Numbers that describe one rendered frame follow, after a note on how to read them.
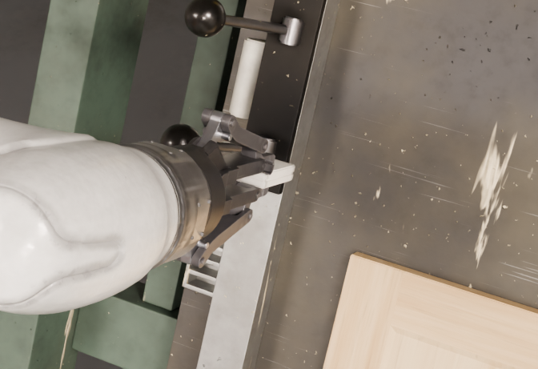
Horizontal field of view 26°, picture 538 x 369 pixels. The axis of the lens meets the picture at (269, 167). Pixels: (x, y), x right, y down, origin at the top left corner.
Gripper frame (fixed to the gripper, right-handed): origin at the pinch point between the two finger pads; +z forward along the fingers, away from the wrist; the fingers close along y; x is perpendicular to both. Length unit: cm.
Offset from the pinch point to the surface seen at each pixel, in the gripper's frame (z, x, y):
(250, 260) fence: 11.6, 3.7, -11.6
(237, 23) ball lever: 4.3, 7.5, 11.9
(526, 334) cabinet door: 13.7, -24.3, -10.6
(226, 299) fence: 11.7, 5.4, -16.4
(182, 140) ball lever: -0.1, 8.6, 0.6
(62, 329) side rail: 16.6, 26.0, -27.9
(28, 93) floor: 215, 163, -43
